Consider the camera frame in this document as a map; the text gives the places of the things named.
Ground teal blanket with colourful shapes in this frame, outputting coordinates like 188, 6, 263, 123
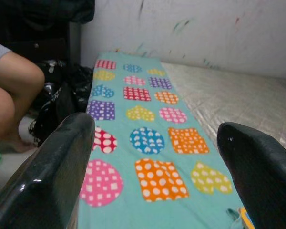
77, 52, 244, 229

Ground black plastic bags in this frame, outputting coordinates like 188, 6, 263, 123
28, 59, 94, 146

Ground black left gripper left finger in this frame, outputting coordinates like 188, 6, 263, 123
0, 112, 96, 229

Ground white grey-speckled quilted mattress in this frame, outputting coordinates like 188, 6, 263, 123
161, 62, 286, 167

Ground seated person bare legs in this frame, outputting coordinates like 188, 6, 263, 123
0, 39, 46, 156

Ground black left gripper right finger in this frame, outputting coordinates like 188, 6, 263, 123
216, 122, 286, 229

